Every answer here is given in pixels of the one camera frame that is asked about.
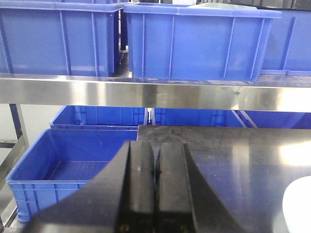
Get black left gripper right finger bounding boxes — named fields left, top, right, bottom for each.
left=155, top=143, right=243, bottom=233

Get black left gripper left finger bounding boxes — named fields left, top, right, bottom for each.
left=22, top=141, right=155, bottom=233

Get light blue plate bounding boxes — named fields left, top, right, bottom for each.
left=282, top=176, right=311, bottom=233

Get steel shelf leg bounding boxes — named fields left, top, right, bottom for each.
left=0, top=103, right=29, bottom=233

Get blue open crate lower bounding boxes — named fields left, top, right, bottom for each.
left=6, top=129, right=138, bottom=222

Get blue crate lower back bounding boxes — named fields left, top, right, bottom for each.
left=50, top=105, right=149, bottom=130

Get blue plastic crate middle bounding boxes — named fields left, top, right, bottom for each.
left=123, top=3, right=282, bottom=81

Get blue plastic crate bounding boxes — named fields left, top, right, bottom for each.
left=0, top=0, right=124, bottom=77
left=123, top=3, right=282, bottom=81
left=261, top=10, right=311, bottom=76

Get blue plastic crate left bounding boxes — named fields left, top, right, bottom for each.
left=0, top=0, right=124, bottom=77

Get blue plastic crate right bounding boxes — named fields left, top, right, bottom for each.
left=261, top=10, right=311, bottom=76

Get stainless steel shelf rail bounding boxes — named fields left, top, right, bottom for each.
left=0, top=73, right=311, bottom=113

